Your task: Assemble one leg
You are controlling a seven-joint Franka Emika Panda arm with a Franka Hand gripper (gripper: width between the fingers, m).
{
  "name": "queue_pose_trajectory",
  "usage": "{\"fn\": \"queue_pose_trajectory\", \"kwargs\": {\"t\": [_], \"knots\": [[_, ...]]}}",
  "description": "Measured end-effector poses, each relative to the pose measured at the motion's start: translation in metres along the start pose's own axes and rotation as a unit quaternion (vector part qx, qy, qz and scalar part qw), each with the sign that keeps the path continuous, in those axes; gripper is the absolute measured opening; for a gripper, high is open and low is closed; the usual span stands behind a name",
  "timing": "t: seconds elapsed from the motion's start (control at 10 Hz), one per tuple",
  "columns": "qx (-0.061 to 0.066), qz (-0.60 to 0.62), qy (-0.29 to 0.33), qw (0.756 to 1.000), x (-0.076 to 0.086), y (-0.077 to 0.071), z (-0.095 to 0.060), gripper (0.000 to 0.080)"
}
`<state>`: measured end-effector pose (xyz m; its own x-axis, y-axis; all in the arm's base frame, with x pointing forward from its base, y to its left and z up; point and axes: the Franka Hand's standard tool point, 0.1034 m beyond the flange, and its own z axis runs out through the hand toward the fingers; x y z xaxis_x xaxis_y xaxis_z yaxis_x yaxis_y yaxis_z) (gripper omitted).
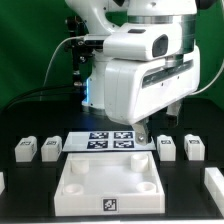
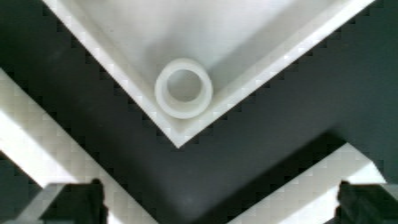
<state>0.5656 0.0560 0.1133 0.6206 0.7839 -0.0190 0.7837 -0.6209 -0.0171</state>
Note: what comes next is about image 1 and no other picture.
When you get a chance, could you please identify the white block left edge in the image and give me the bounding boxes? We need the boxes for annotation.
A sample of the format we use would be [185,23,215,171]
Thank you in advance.
[0,172,5,195]

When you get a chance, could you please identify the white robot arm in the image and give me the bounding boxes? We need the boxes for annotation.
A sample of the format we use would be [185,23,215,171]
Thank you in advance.
[65,0,217,145]

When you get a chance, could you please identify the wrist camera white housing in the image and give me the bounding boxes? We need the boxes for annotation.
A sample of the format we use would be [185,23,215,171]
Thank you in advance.
[103,23,182,61]

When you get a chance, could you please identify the black cables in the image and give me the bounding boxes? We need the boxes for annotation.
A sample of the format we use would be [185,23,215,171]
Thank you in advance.
[0,84,84,113]

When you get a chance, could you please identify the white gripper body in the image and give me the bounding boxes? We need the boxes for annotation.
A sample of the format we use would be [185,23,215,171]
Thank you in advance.
[104,46,200,125]

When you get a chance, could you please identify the white sheet with markers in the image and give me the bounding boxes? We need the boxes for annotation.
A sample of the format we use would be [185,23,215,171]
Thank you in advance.
[63,131,155,152]

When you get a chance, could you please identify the white square tabletop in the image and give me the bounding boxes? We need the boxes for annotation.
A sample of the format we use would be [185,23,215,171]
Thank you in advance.
[54,151,165,216]

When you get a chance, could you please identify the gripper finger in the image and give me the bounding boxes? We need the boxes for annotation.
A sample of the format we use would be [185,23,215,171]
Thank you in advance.
[166,100,182,127]
[133,120,149,145]

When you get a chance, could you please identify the white cable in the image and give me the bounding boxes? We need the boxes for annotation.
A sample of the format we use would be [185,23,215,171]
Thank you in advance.
[42,35,85,88]

